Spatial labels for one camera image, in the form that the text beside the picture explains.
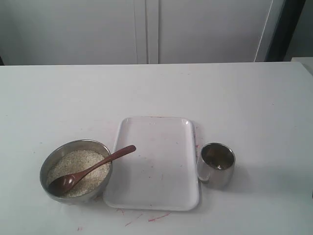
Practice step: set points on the white rectangular tray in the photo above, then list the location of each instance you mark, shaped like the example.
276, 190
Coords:
161, 173

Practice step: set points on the dark door frame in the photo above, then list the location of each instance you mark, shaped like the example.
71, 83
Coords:
284, 30

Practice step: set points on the brown wooden spoon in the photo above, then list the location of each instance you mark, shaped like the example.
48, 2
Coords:
65, 183

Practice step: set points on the small steel cup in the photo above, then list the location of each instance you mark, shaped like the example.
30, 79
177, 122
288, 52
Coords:
215, 165

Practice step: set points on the white cabinet doors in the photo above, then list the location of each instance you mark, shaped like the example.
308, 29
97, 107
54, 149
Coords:
82, 32

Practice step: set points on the steel bowl of rice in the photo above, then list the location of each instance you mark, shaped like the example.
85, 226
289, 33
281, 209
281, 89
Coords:
73, 157

